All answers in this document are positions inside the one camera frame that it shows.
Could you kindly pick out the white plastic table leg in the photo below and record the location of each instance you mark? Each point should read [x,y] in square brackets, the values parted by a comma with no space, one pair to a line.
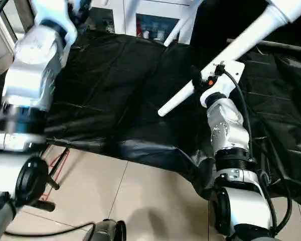
[133,5]
[176,32]
[228,55]

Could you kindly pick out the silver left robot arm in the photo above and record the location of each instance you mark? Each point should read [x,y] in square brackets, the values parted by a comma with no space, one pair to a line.
[32,75]

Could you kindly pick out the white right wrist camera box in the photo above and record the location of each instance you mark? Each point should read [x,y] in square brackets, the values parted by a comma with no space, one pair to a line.
[225,75]

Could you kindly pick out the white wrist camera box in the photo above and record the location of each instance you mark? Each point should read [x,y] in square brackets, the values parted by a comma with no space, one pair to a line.
[225,75]
[52,12]

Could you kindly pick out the grey metal bar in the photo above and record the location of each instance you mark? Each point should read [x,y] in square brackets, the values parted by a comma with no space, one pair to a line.
[278,44]

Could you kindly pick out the black mat cloth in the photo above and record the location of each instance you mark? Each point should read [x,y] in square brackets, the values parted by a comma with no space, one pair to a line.
[115,88]

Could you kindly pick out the dark grey robot foot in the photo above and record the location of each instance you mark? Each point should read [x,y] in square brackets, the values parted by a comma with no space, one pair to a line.
[105,231]

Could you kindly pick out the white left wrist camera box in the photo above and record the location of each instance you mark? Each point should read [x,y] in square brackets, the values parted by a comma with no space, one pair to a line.
[52,12]

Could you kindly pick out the white glass-door cabinet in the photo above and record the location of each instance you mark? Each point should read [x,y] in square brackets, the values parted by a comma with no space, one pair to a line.
[153,22]

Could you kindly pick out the black folding table frame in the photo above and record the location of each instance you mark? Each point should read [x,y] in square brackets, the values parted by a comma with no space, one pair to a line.
[52,170]

